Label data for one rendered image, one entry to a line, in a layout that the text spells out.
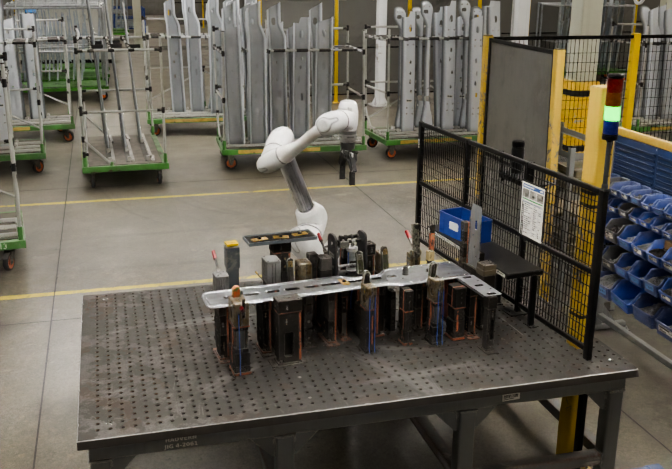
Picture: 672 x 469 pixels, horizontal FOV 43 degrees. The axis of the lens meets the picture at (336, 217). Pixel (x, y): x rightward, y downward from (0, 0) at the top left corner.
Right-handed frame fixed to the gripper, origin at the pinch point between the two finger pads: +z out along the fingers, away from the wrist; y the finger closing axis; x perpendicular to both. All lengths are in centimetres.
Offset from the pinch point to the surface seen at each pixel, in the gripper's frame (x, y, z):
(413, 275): 26, 28, 46
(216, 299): -76, 26, 46
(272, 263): -45, 13, 36
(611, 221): 200, -34, 52
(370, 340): -5, 46, 70
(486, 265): 61, 42, 40
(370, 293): -6, 47, 44
